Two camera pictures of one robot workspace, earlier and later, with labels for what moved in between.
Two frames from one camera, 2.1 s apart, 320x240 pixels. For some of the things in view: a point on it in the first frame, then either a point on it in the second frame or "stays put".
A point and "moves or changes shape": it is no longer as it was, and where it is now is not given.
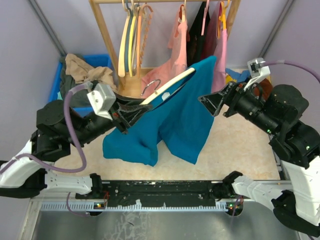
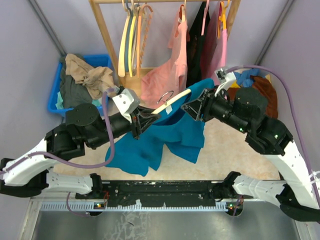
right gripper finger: [214, 100] to [195, 103]
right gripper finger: [211, 102] to [196, 111]
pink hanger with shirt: [204, 20] stays put
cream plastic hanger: [191, 71] to [166, 103]
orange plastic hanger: [139, 30] stays put
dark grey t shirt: [79, 98] stays put
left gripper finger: [130, 117] to [145, 122]
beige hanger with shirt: [182, 12] stays put
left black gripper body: [115, 114] to [135, 117]
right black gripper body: [239, 90] to [208, 115]
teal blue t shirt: [181, 122] moves or changes shape
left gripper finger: [122, 107] to [147, 113]
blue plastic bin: [101, 60] stays put
